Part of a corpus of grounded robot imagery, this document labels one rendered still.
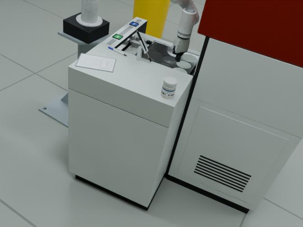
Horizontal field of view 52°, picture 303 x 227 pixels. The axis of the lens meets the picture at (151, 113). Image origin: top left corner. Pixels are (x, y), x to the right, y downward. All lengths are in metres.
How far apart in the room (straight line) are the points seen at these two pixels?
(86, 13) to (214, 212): 1.69
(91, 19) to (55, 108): 0.99
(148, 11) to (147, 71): 2.11
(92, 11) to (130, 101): 0.88
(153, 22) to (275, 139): 2.39
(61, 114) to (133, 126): 1.26
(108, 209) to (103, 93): 0.90
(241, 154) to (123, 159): 0.76
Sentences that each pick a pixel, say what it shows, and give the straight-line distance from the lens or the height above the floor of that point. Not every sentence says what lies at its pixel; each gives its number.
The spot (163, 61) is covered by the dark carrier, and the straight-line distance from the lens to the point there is 2.08.
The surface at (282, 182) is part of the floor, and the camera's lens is 2.91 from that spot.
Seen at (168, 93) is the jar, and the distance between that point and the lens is 1.60.
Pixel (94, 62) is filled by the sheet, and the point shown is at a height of 0.97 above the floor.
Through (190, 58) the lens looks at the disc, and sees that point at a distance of 2.18.
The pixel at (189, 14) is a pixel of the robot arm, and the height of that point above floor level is 1.26.
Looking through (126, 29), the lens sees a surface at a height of 0.96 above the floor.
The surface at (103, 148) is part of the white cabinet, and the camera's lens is 2.00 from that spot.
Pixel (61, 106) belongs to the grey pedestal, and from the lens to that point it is 3.00.
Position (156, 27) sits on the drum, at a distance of 3.97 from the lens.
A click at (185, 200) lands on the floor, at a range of 2.43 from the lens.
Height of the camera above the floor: 1.91
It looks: 39 degrees down
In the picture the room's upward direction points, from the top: 12 degrees clockwise
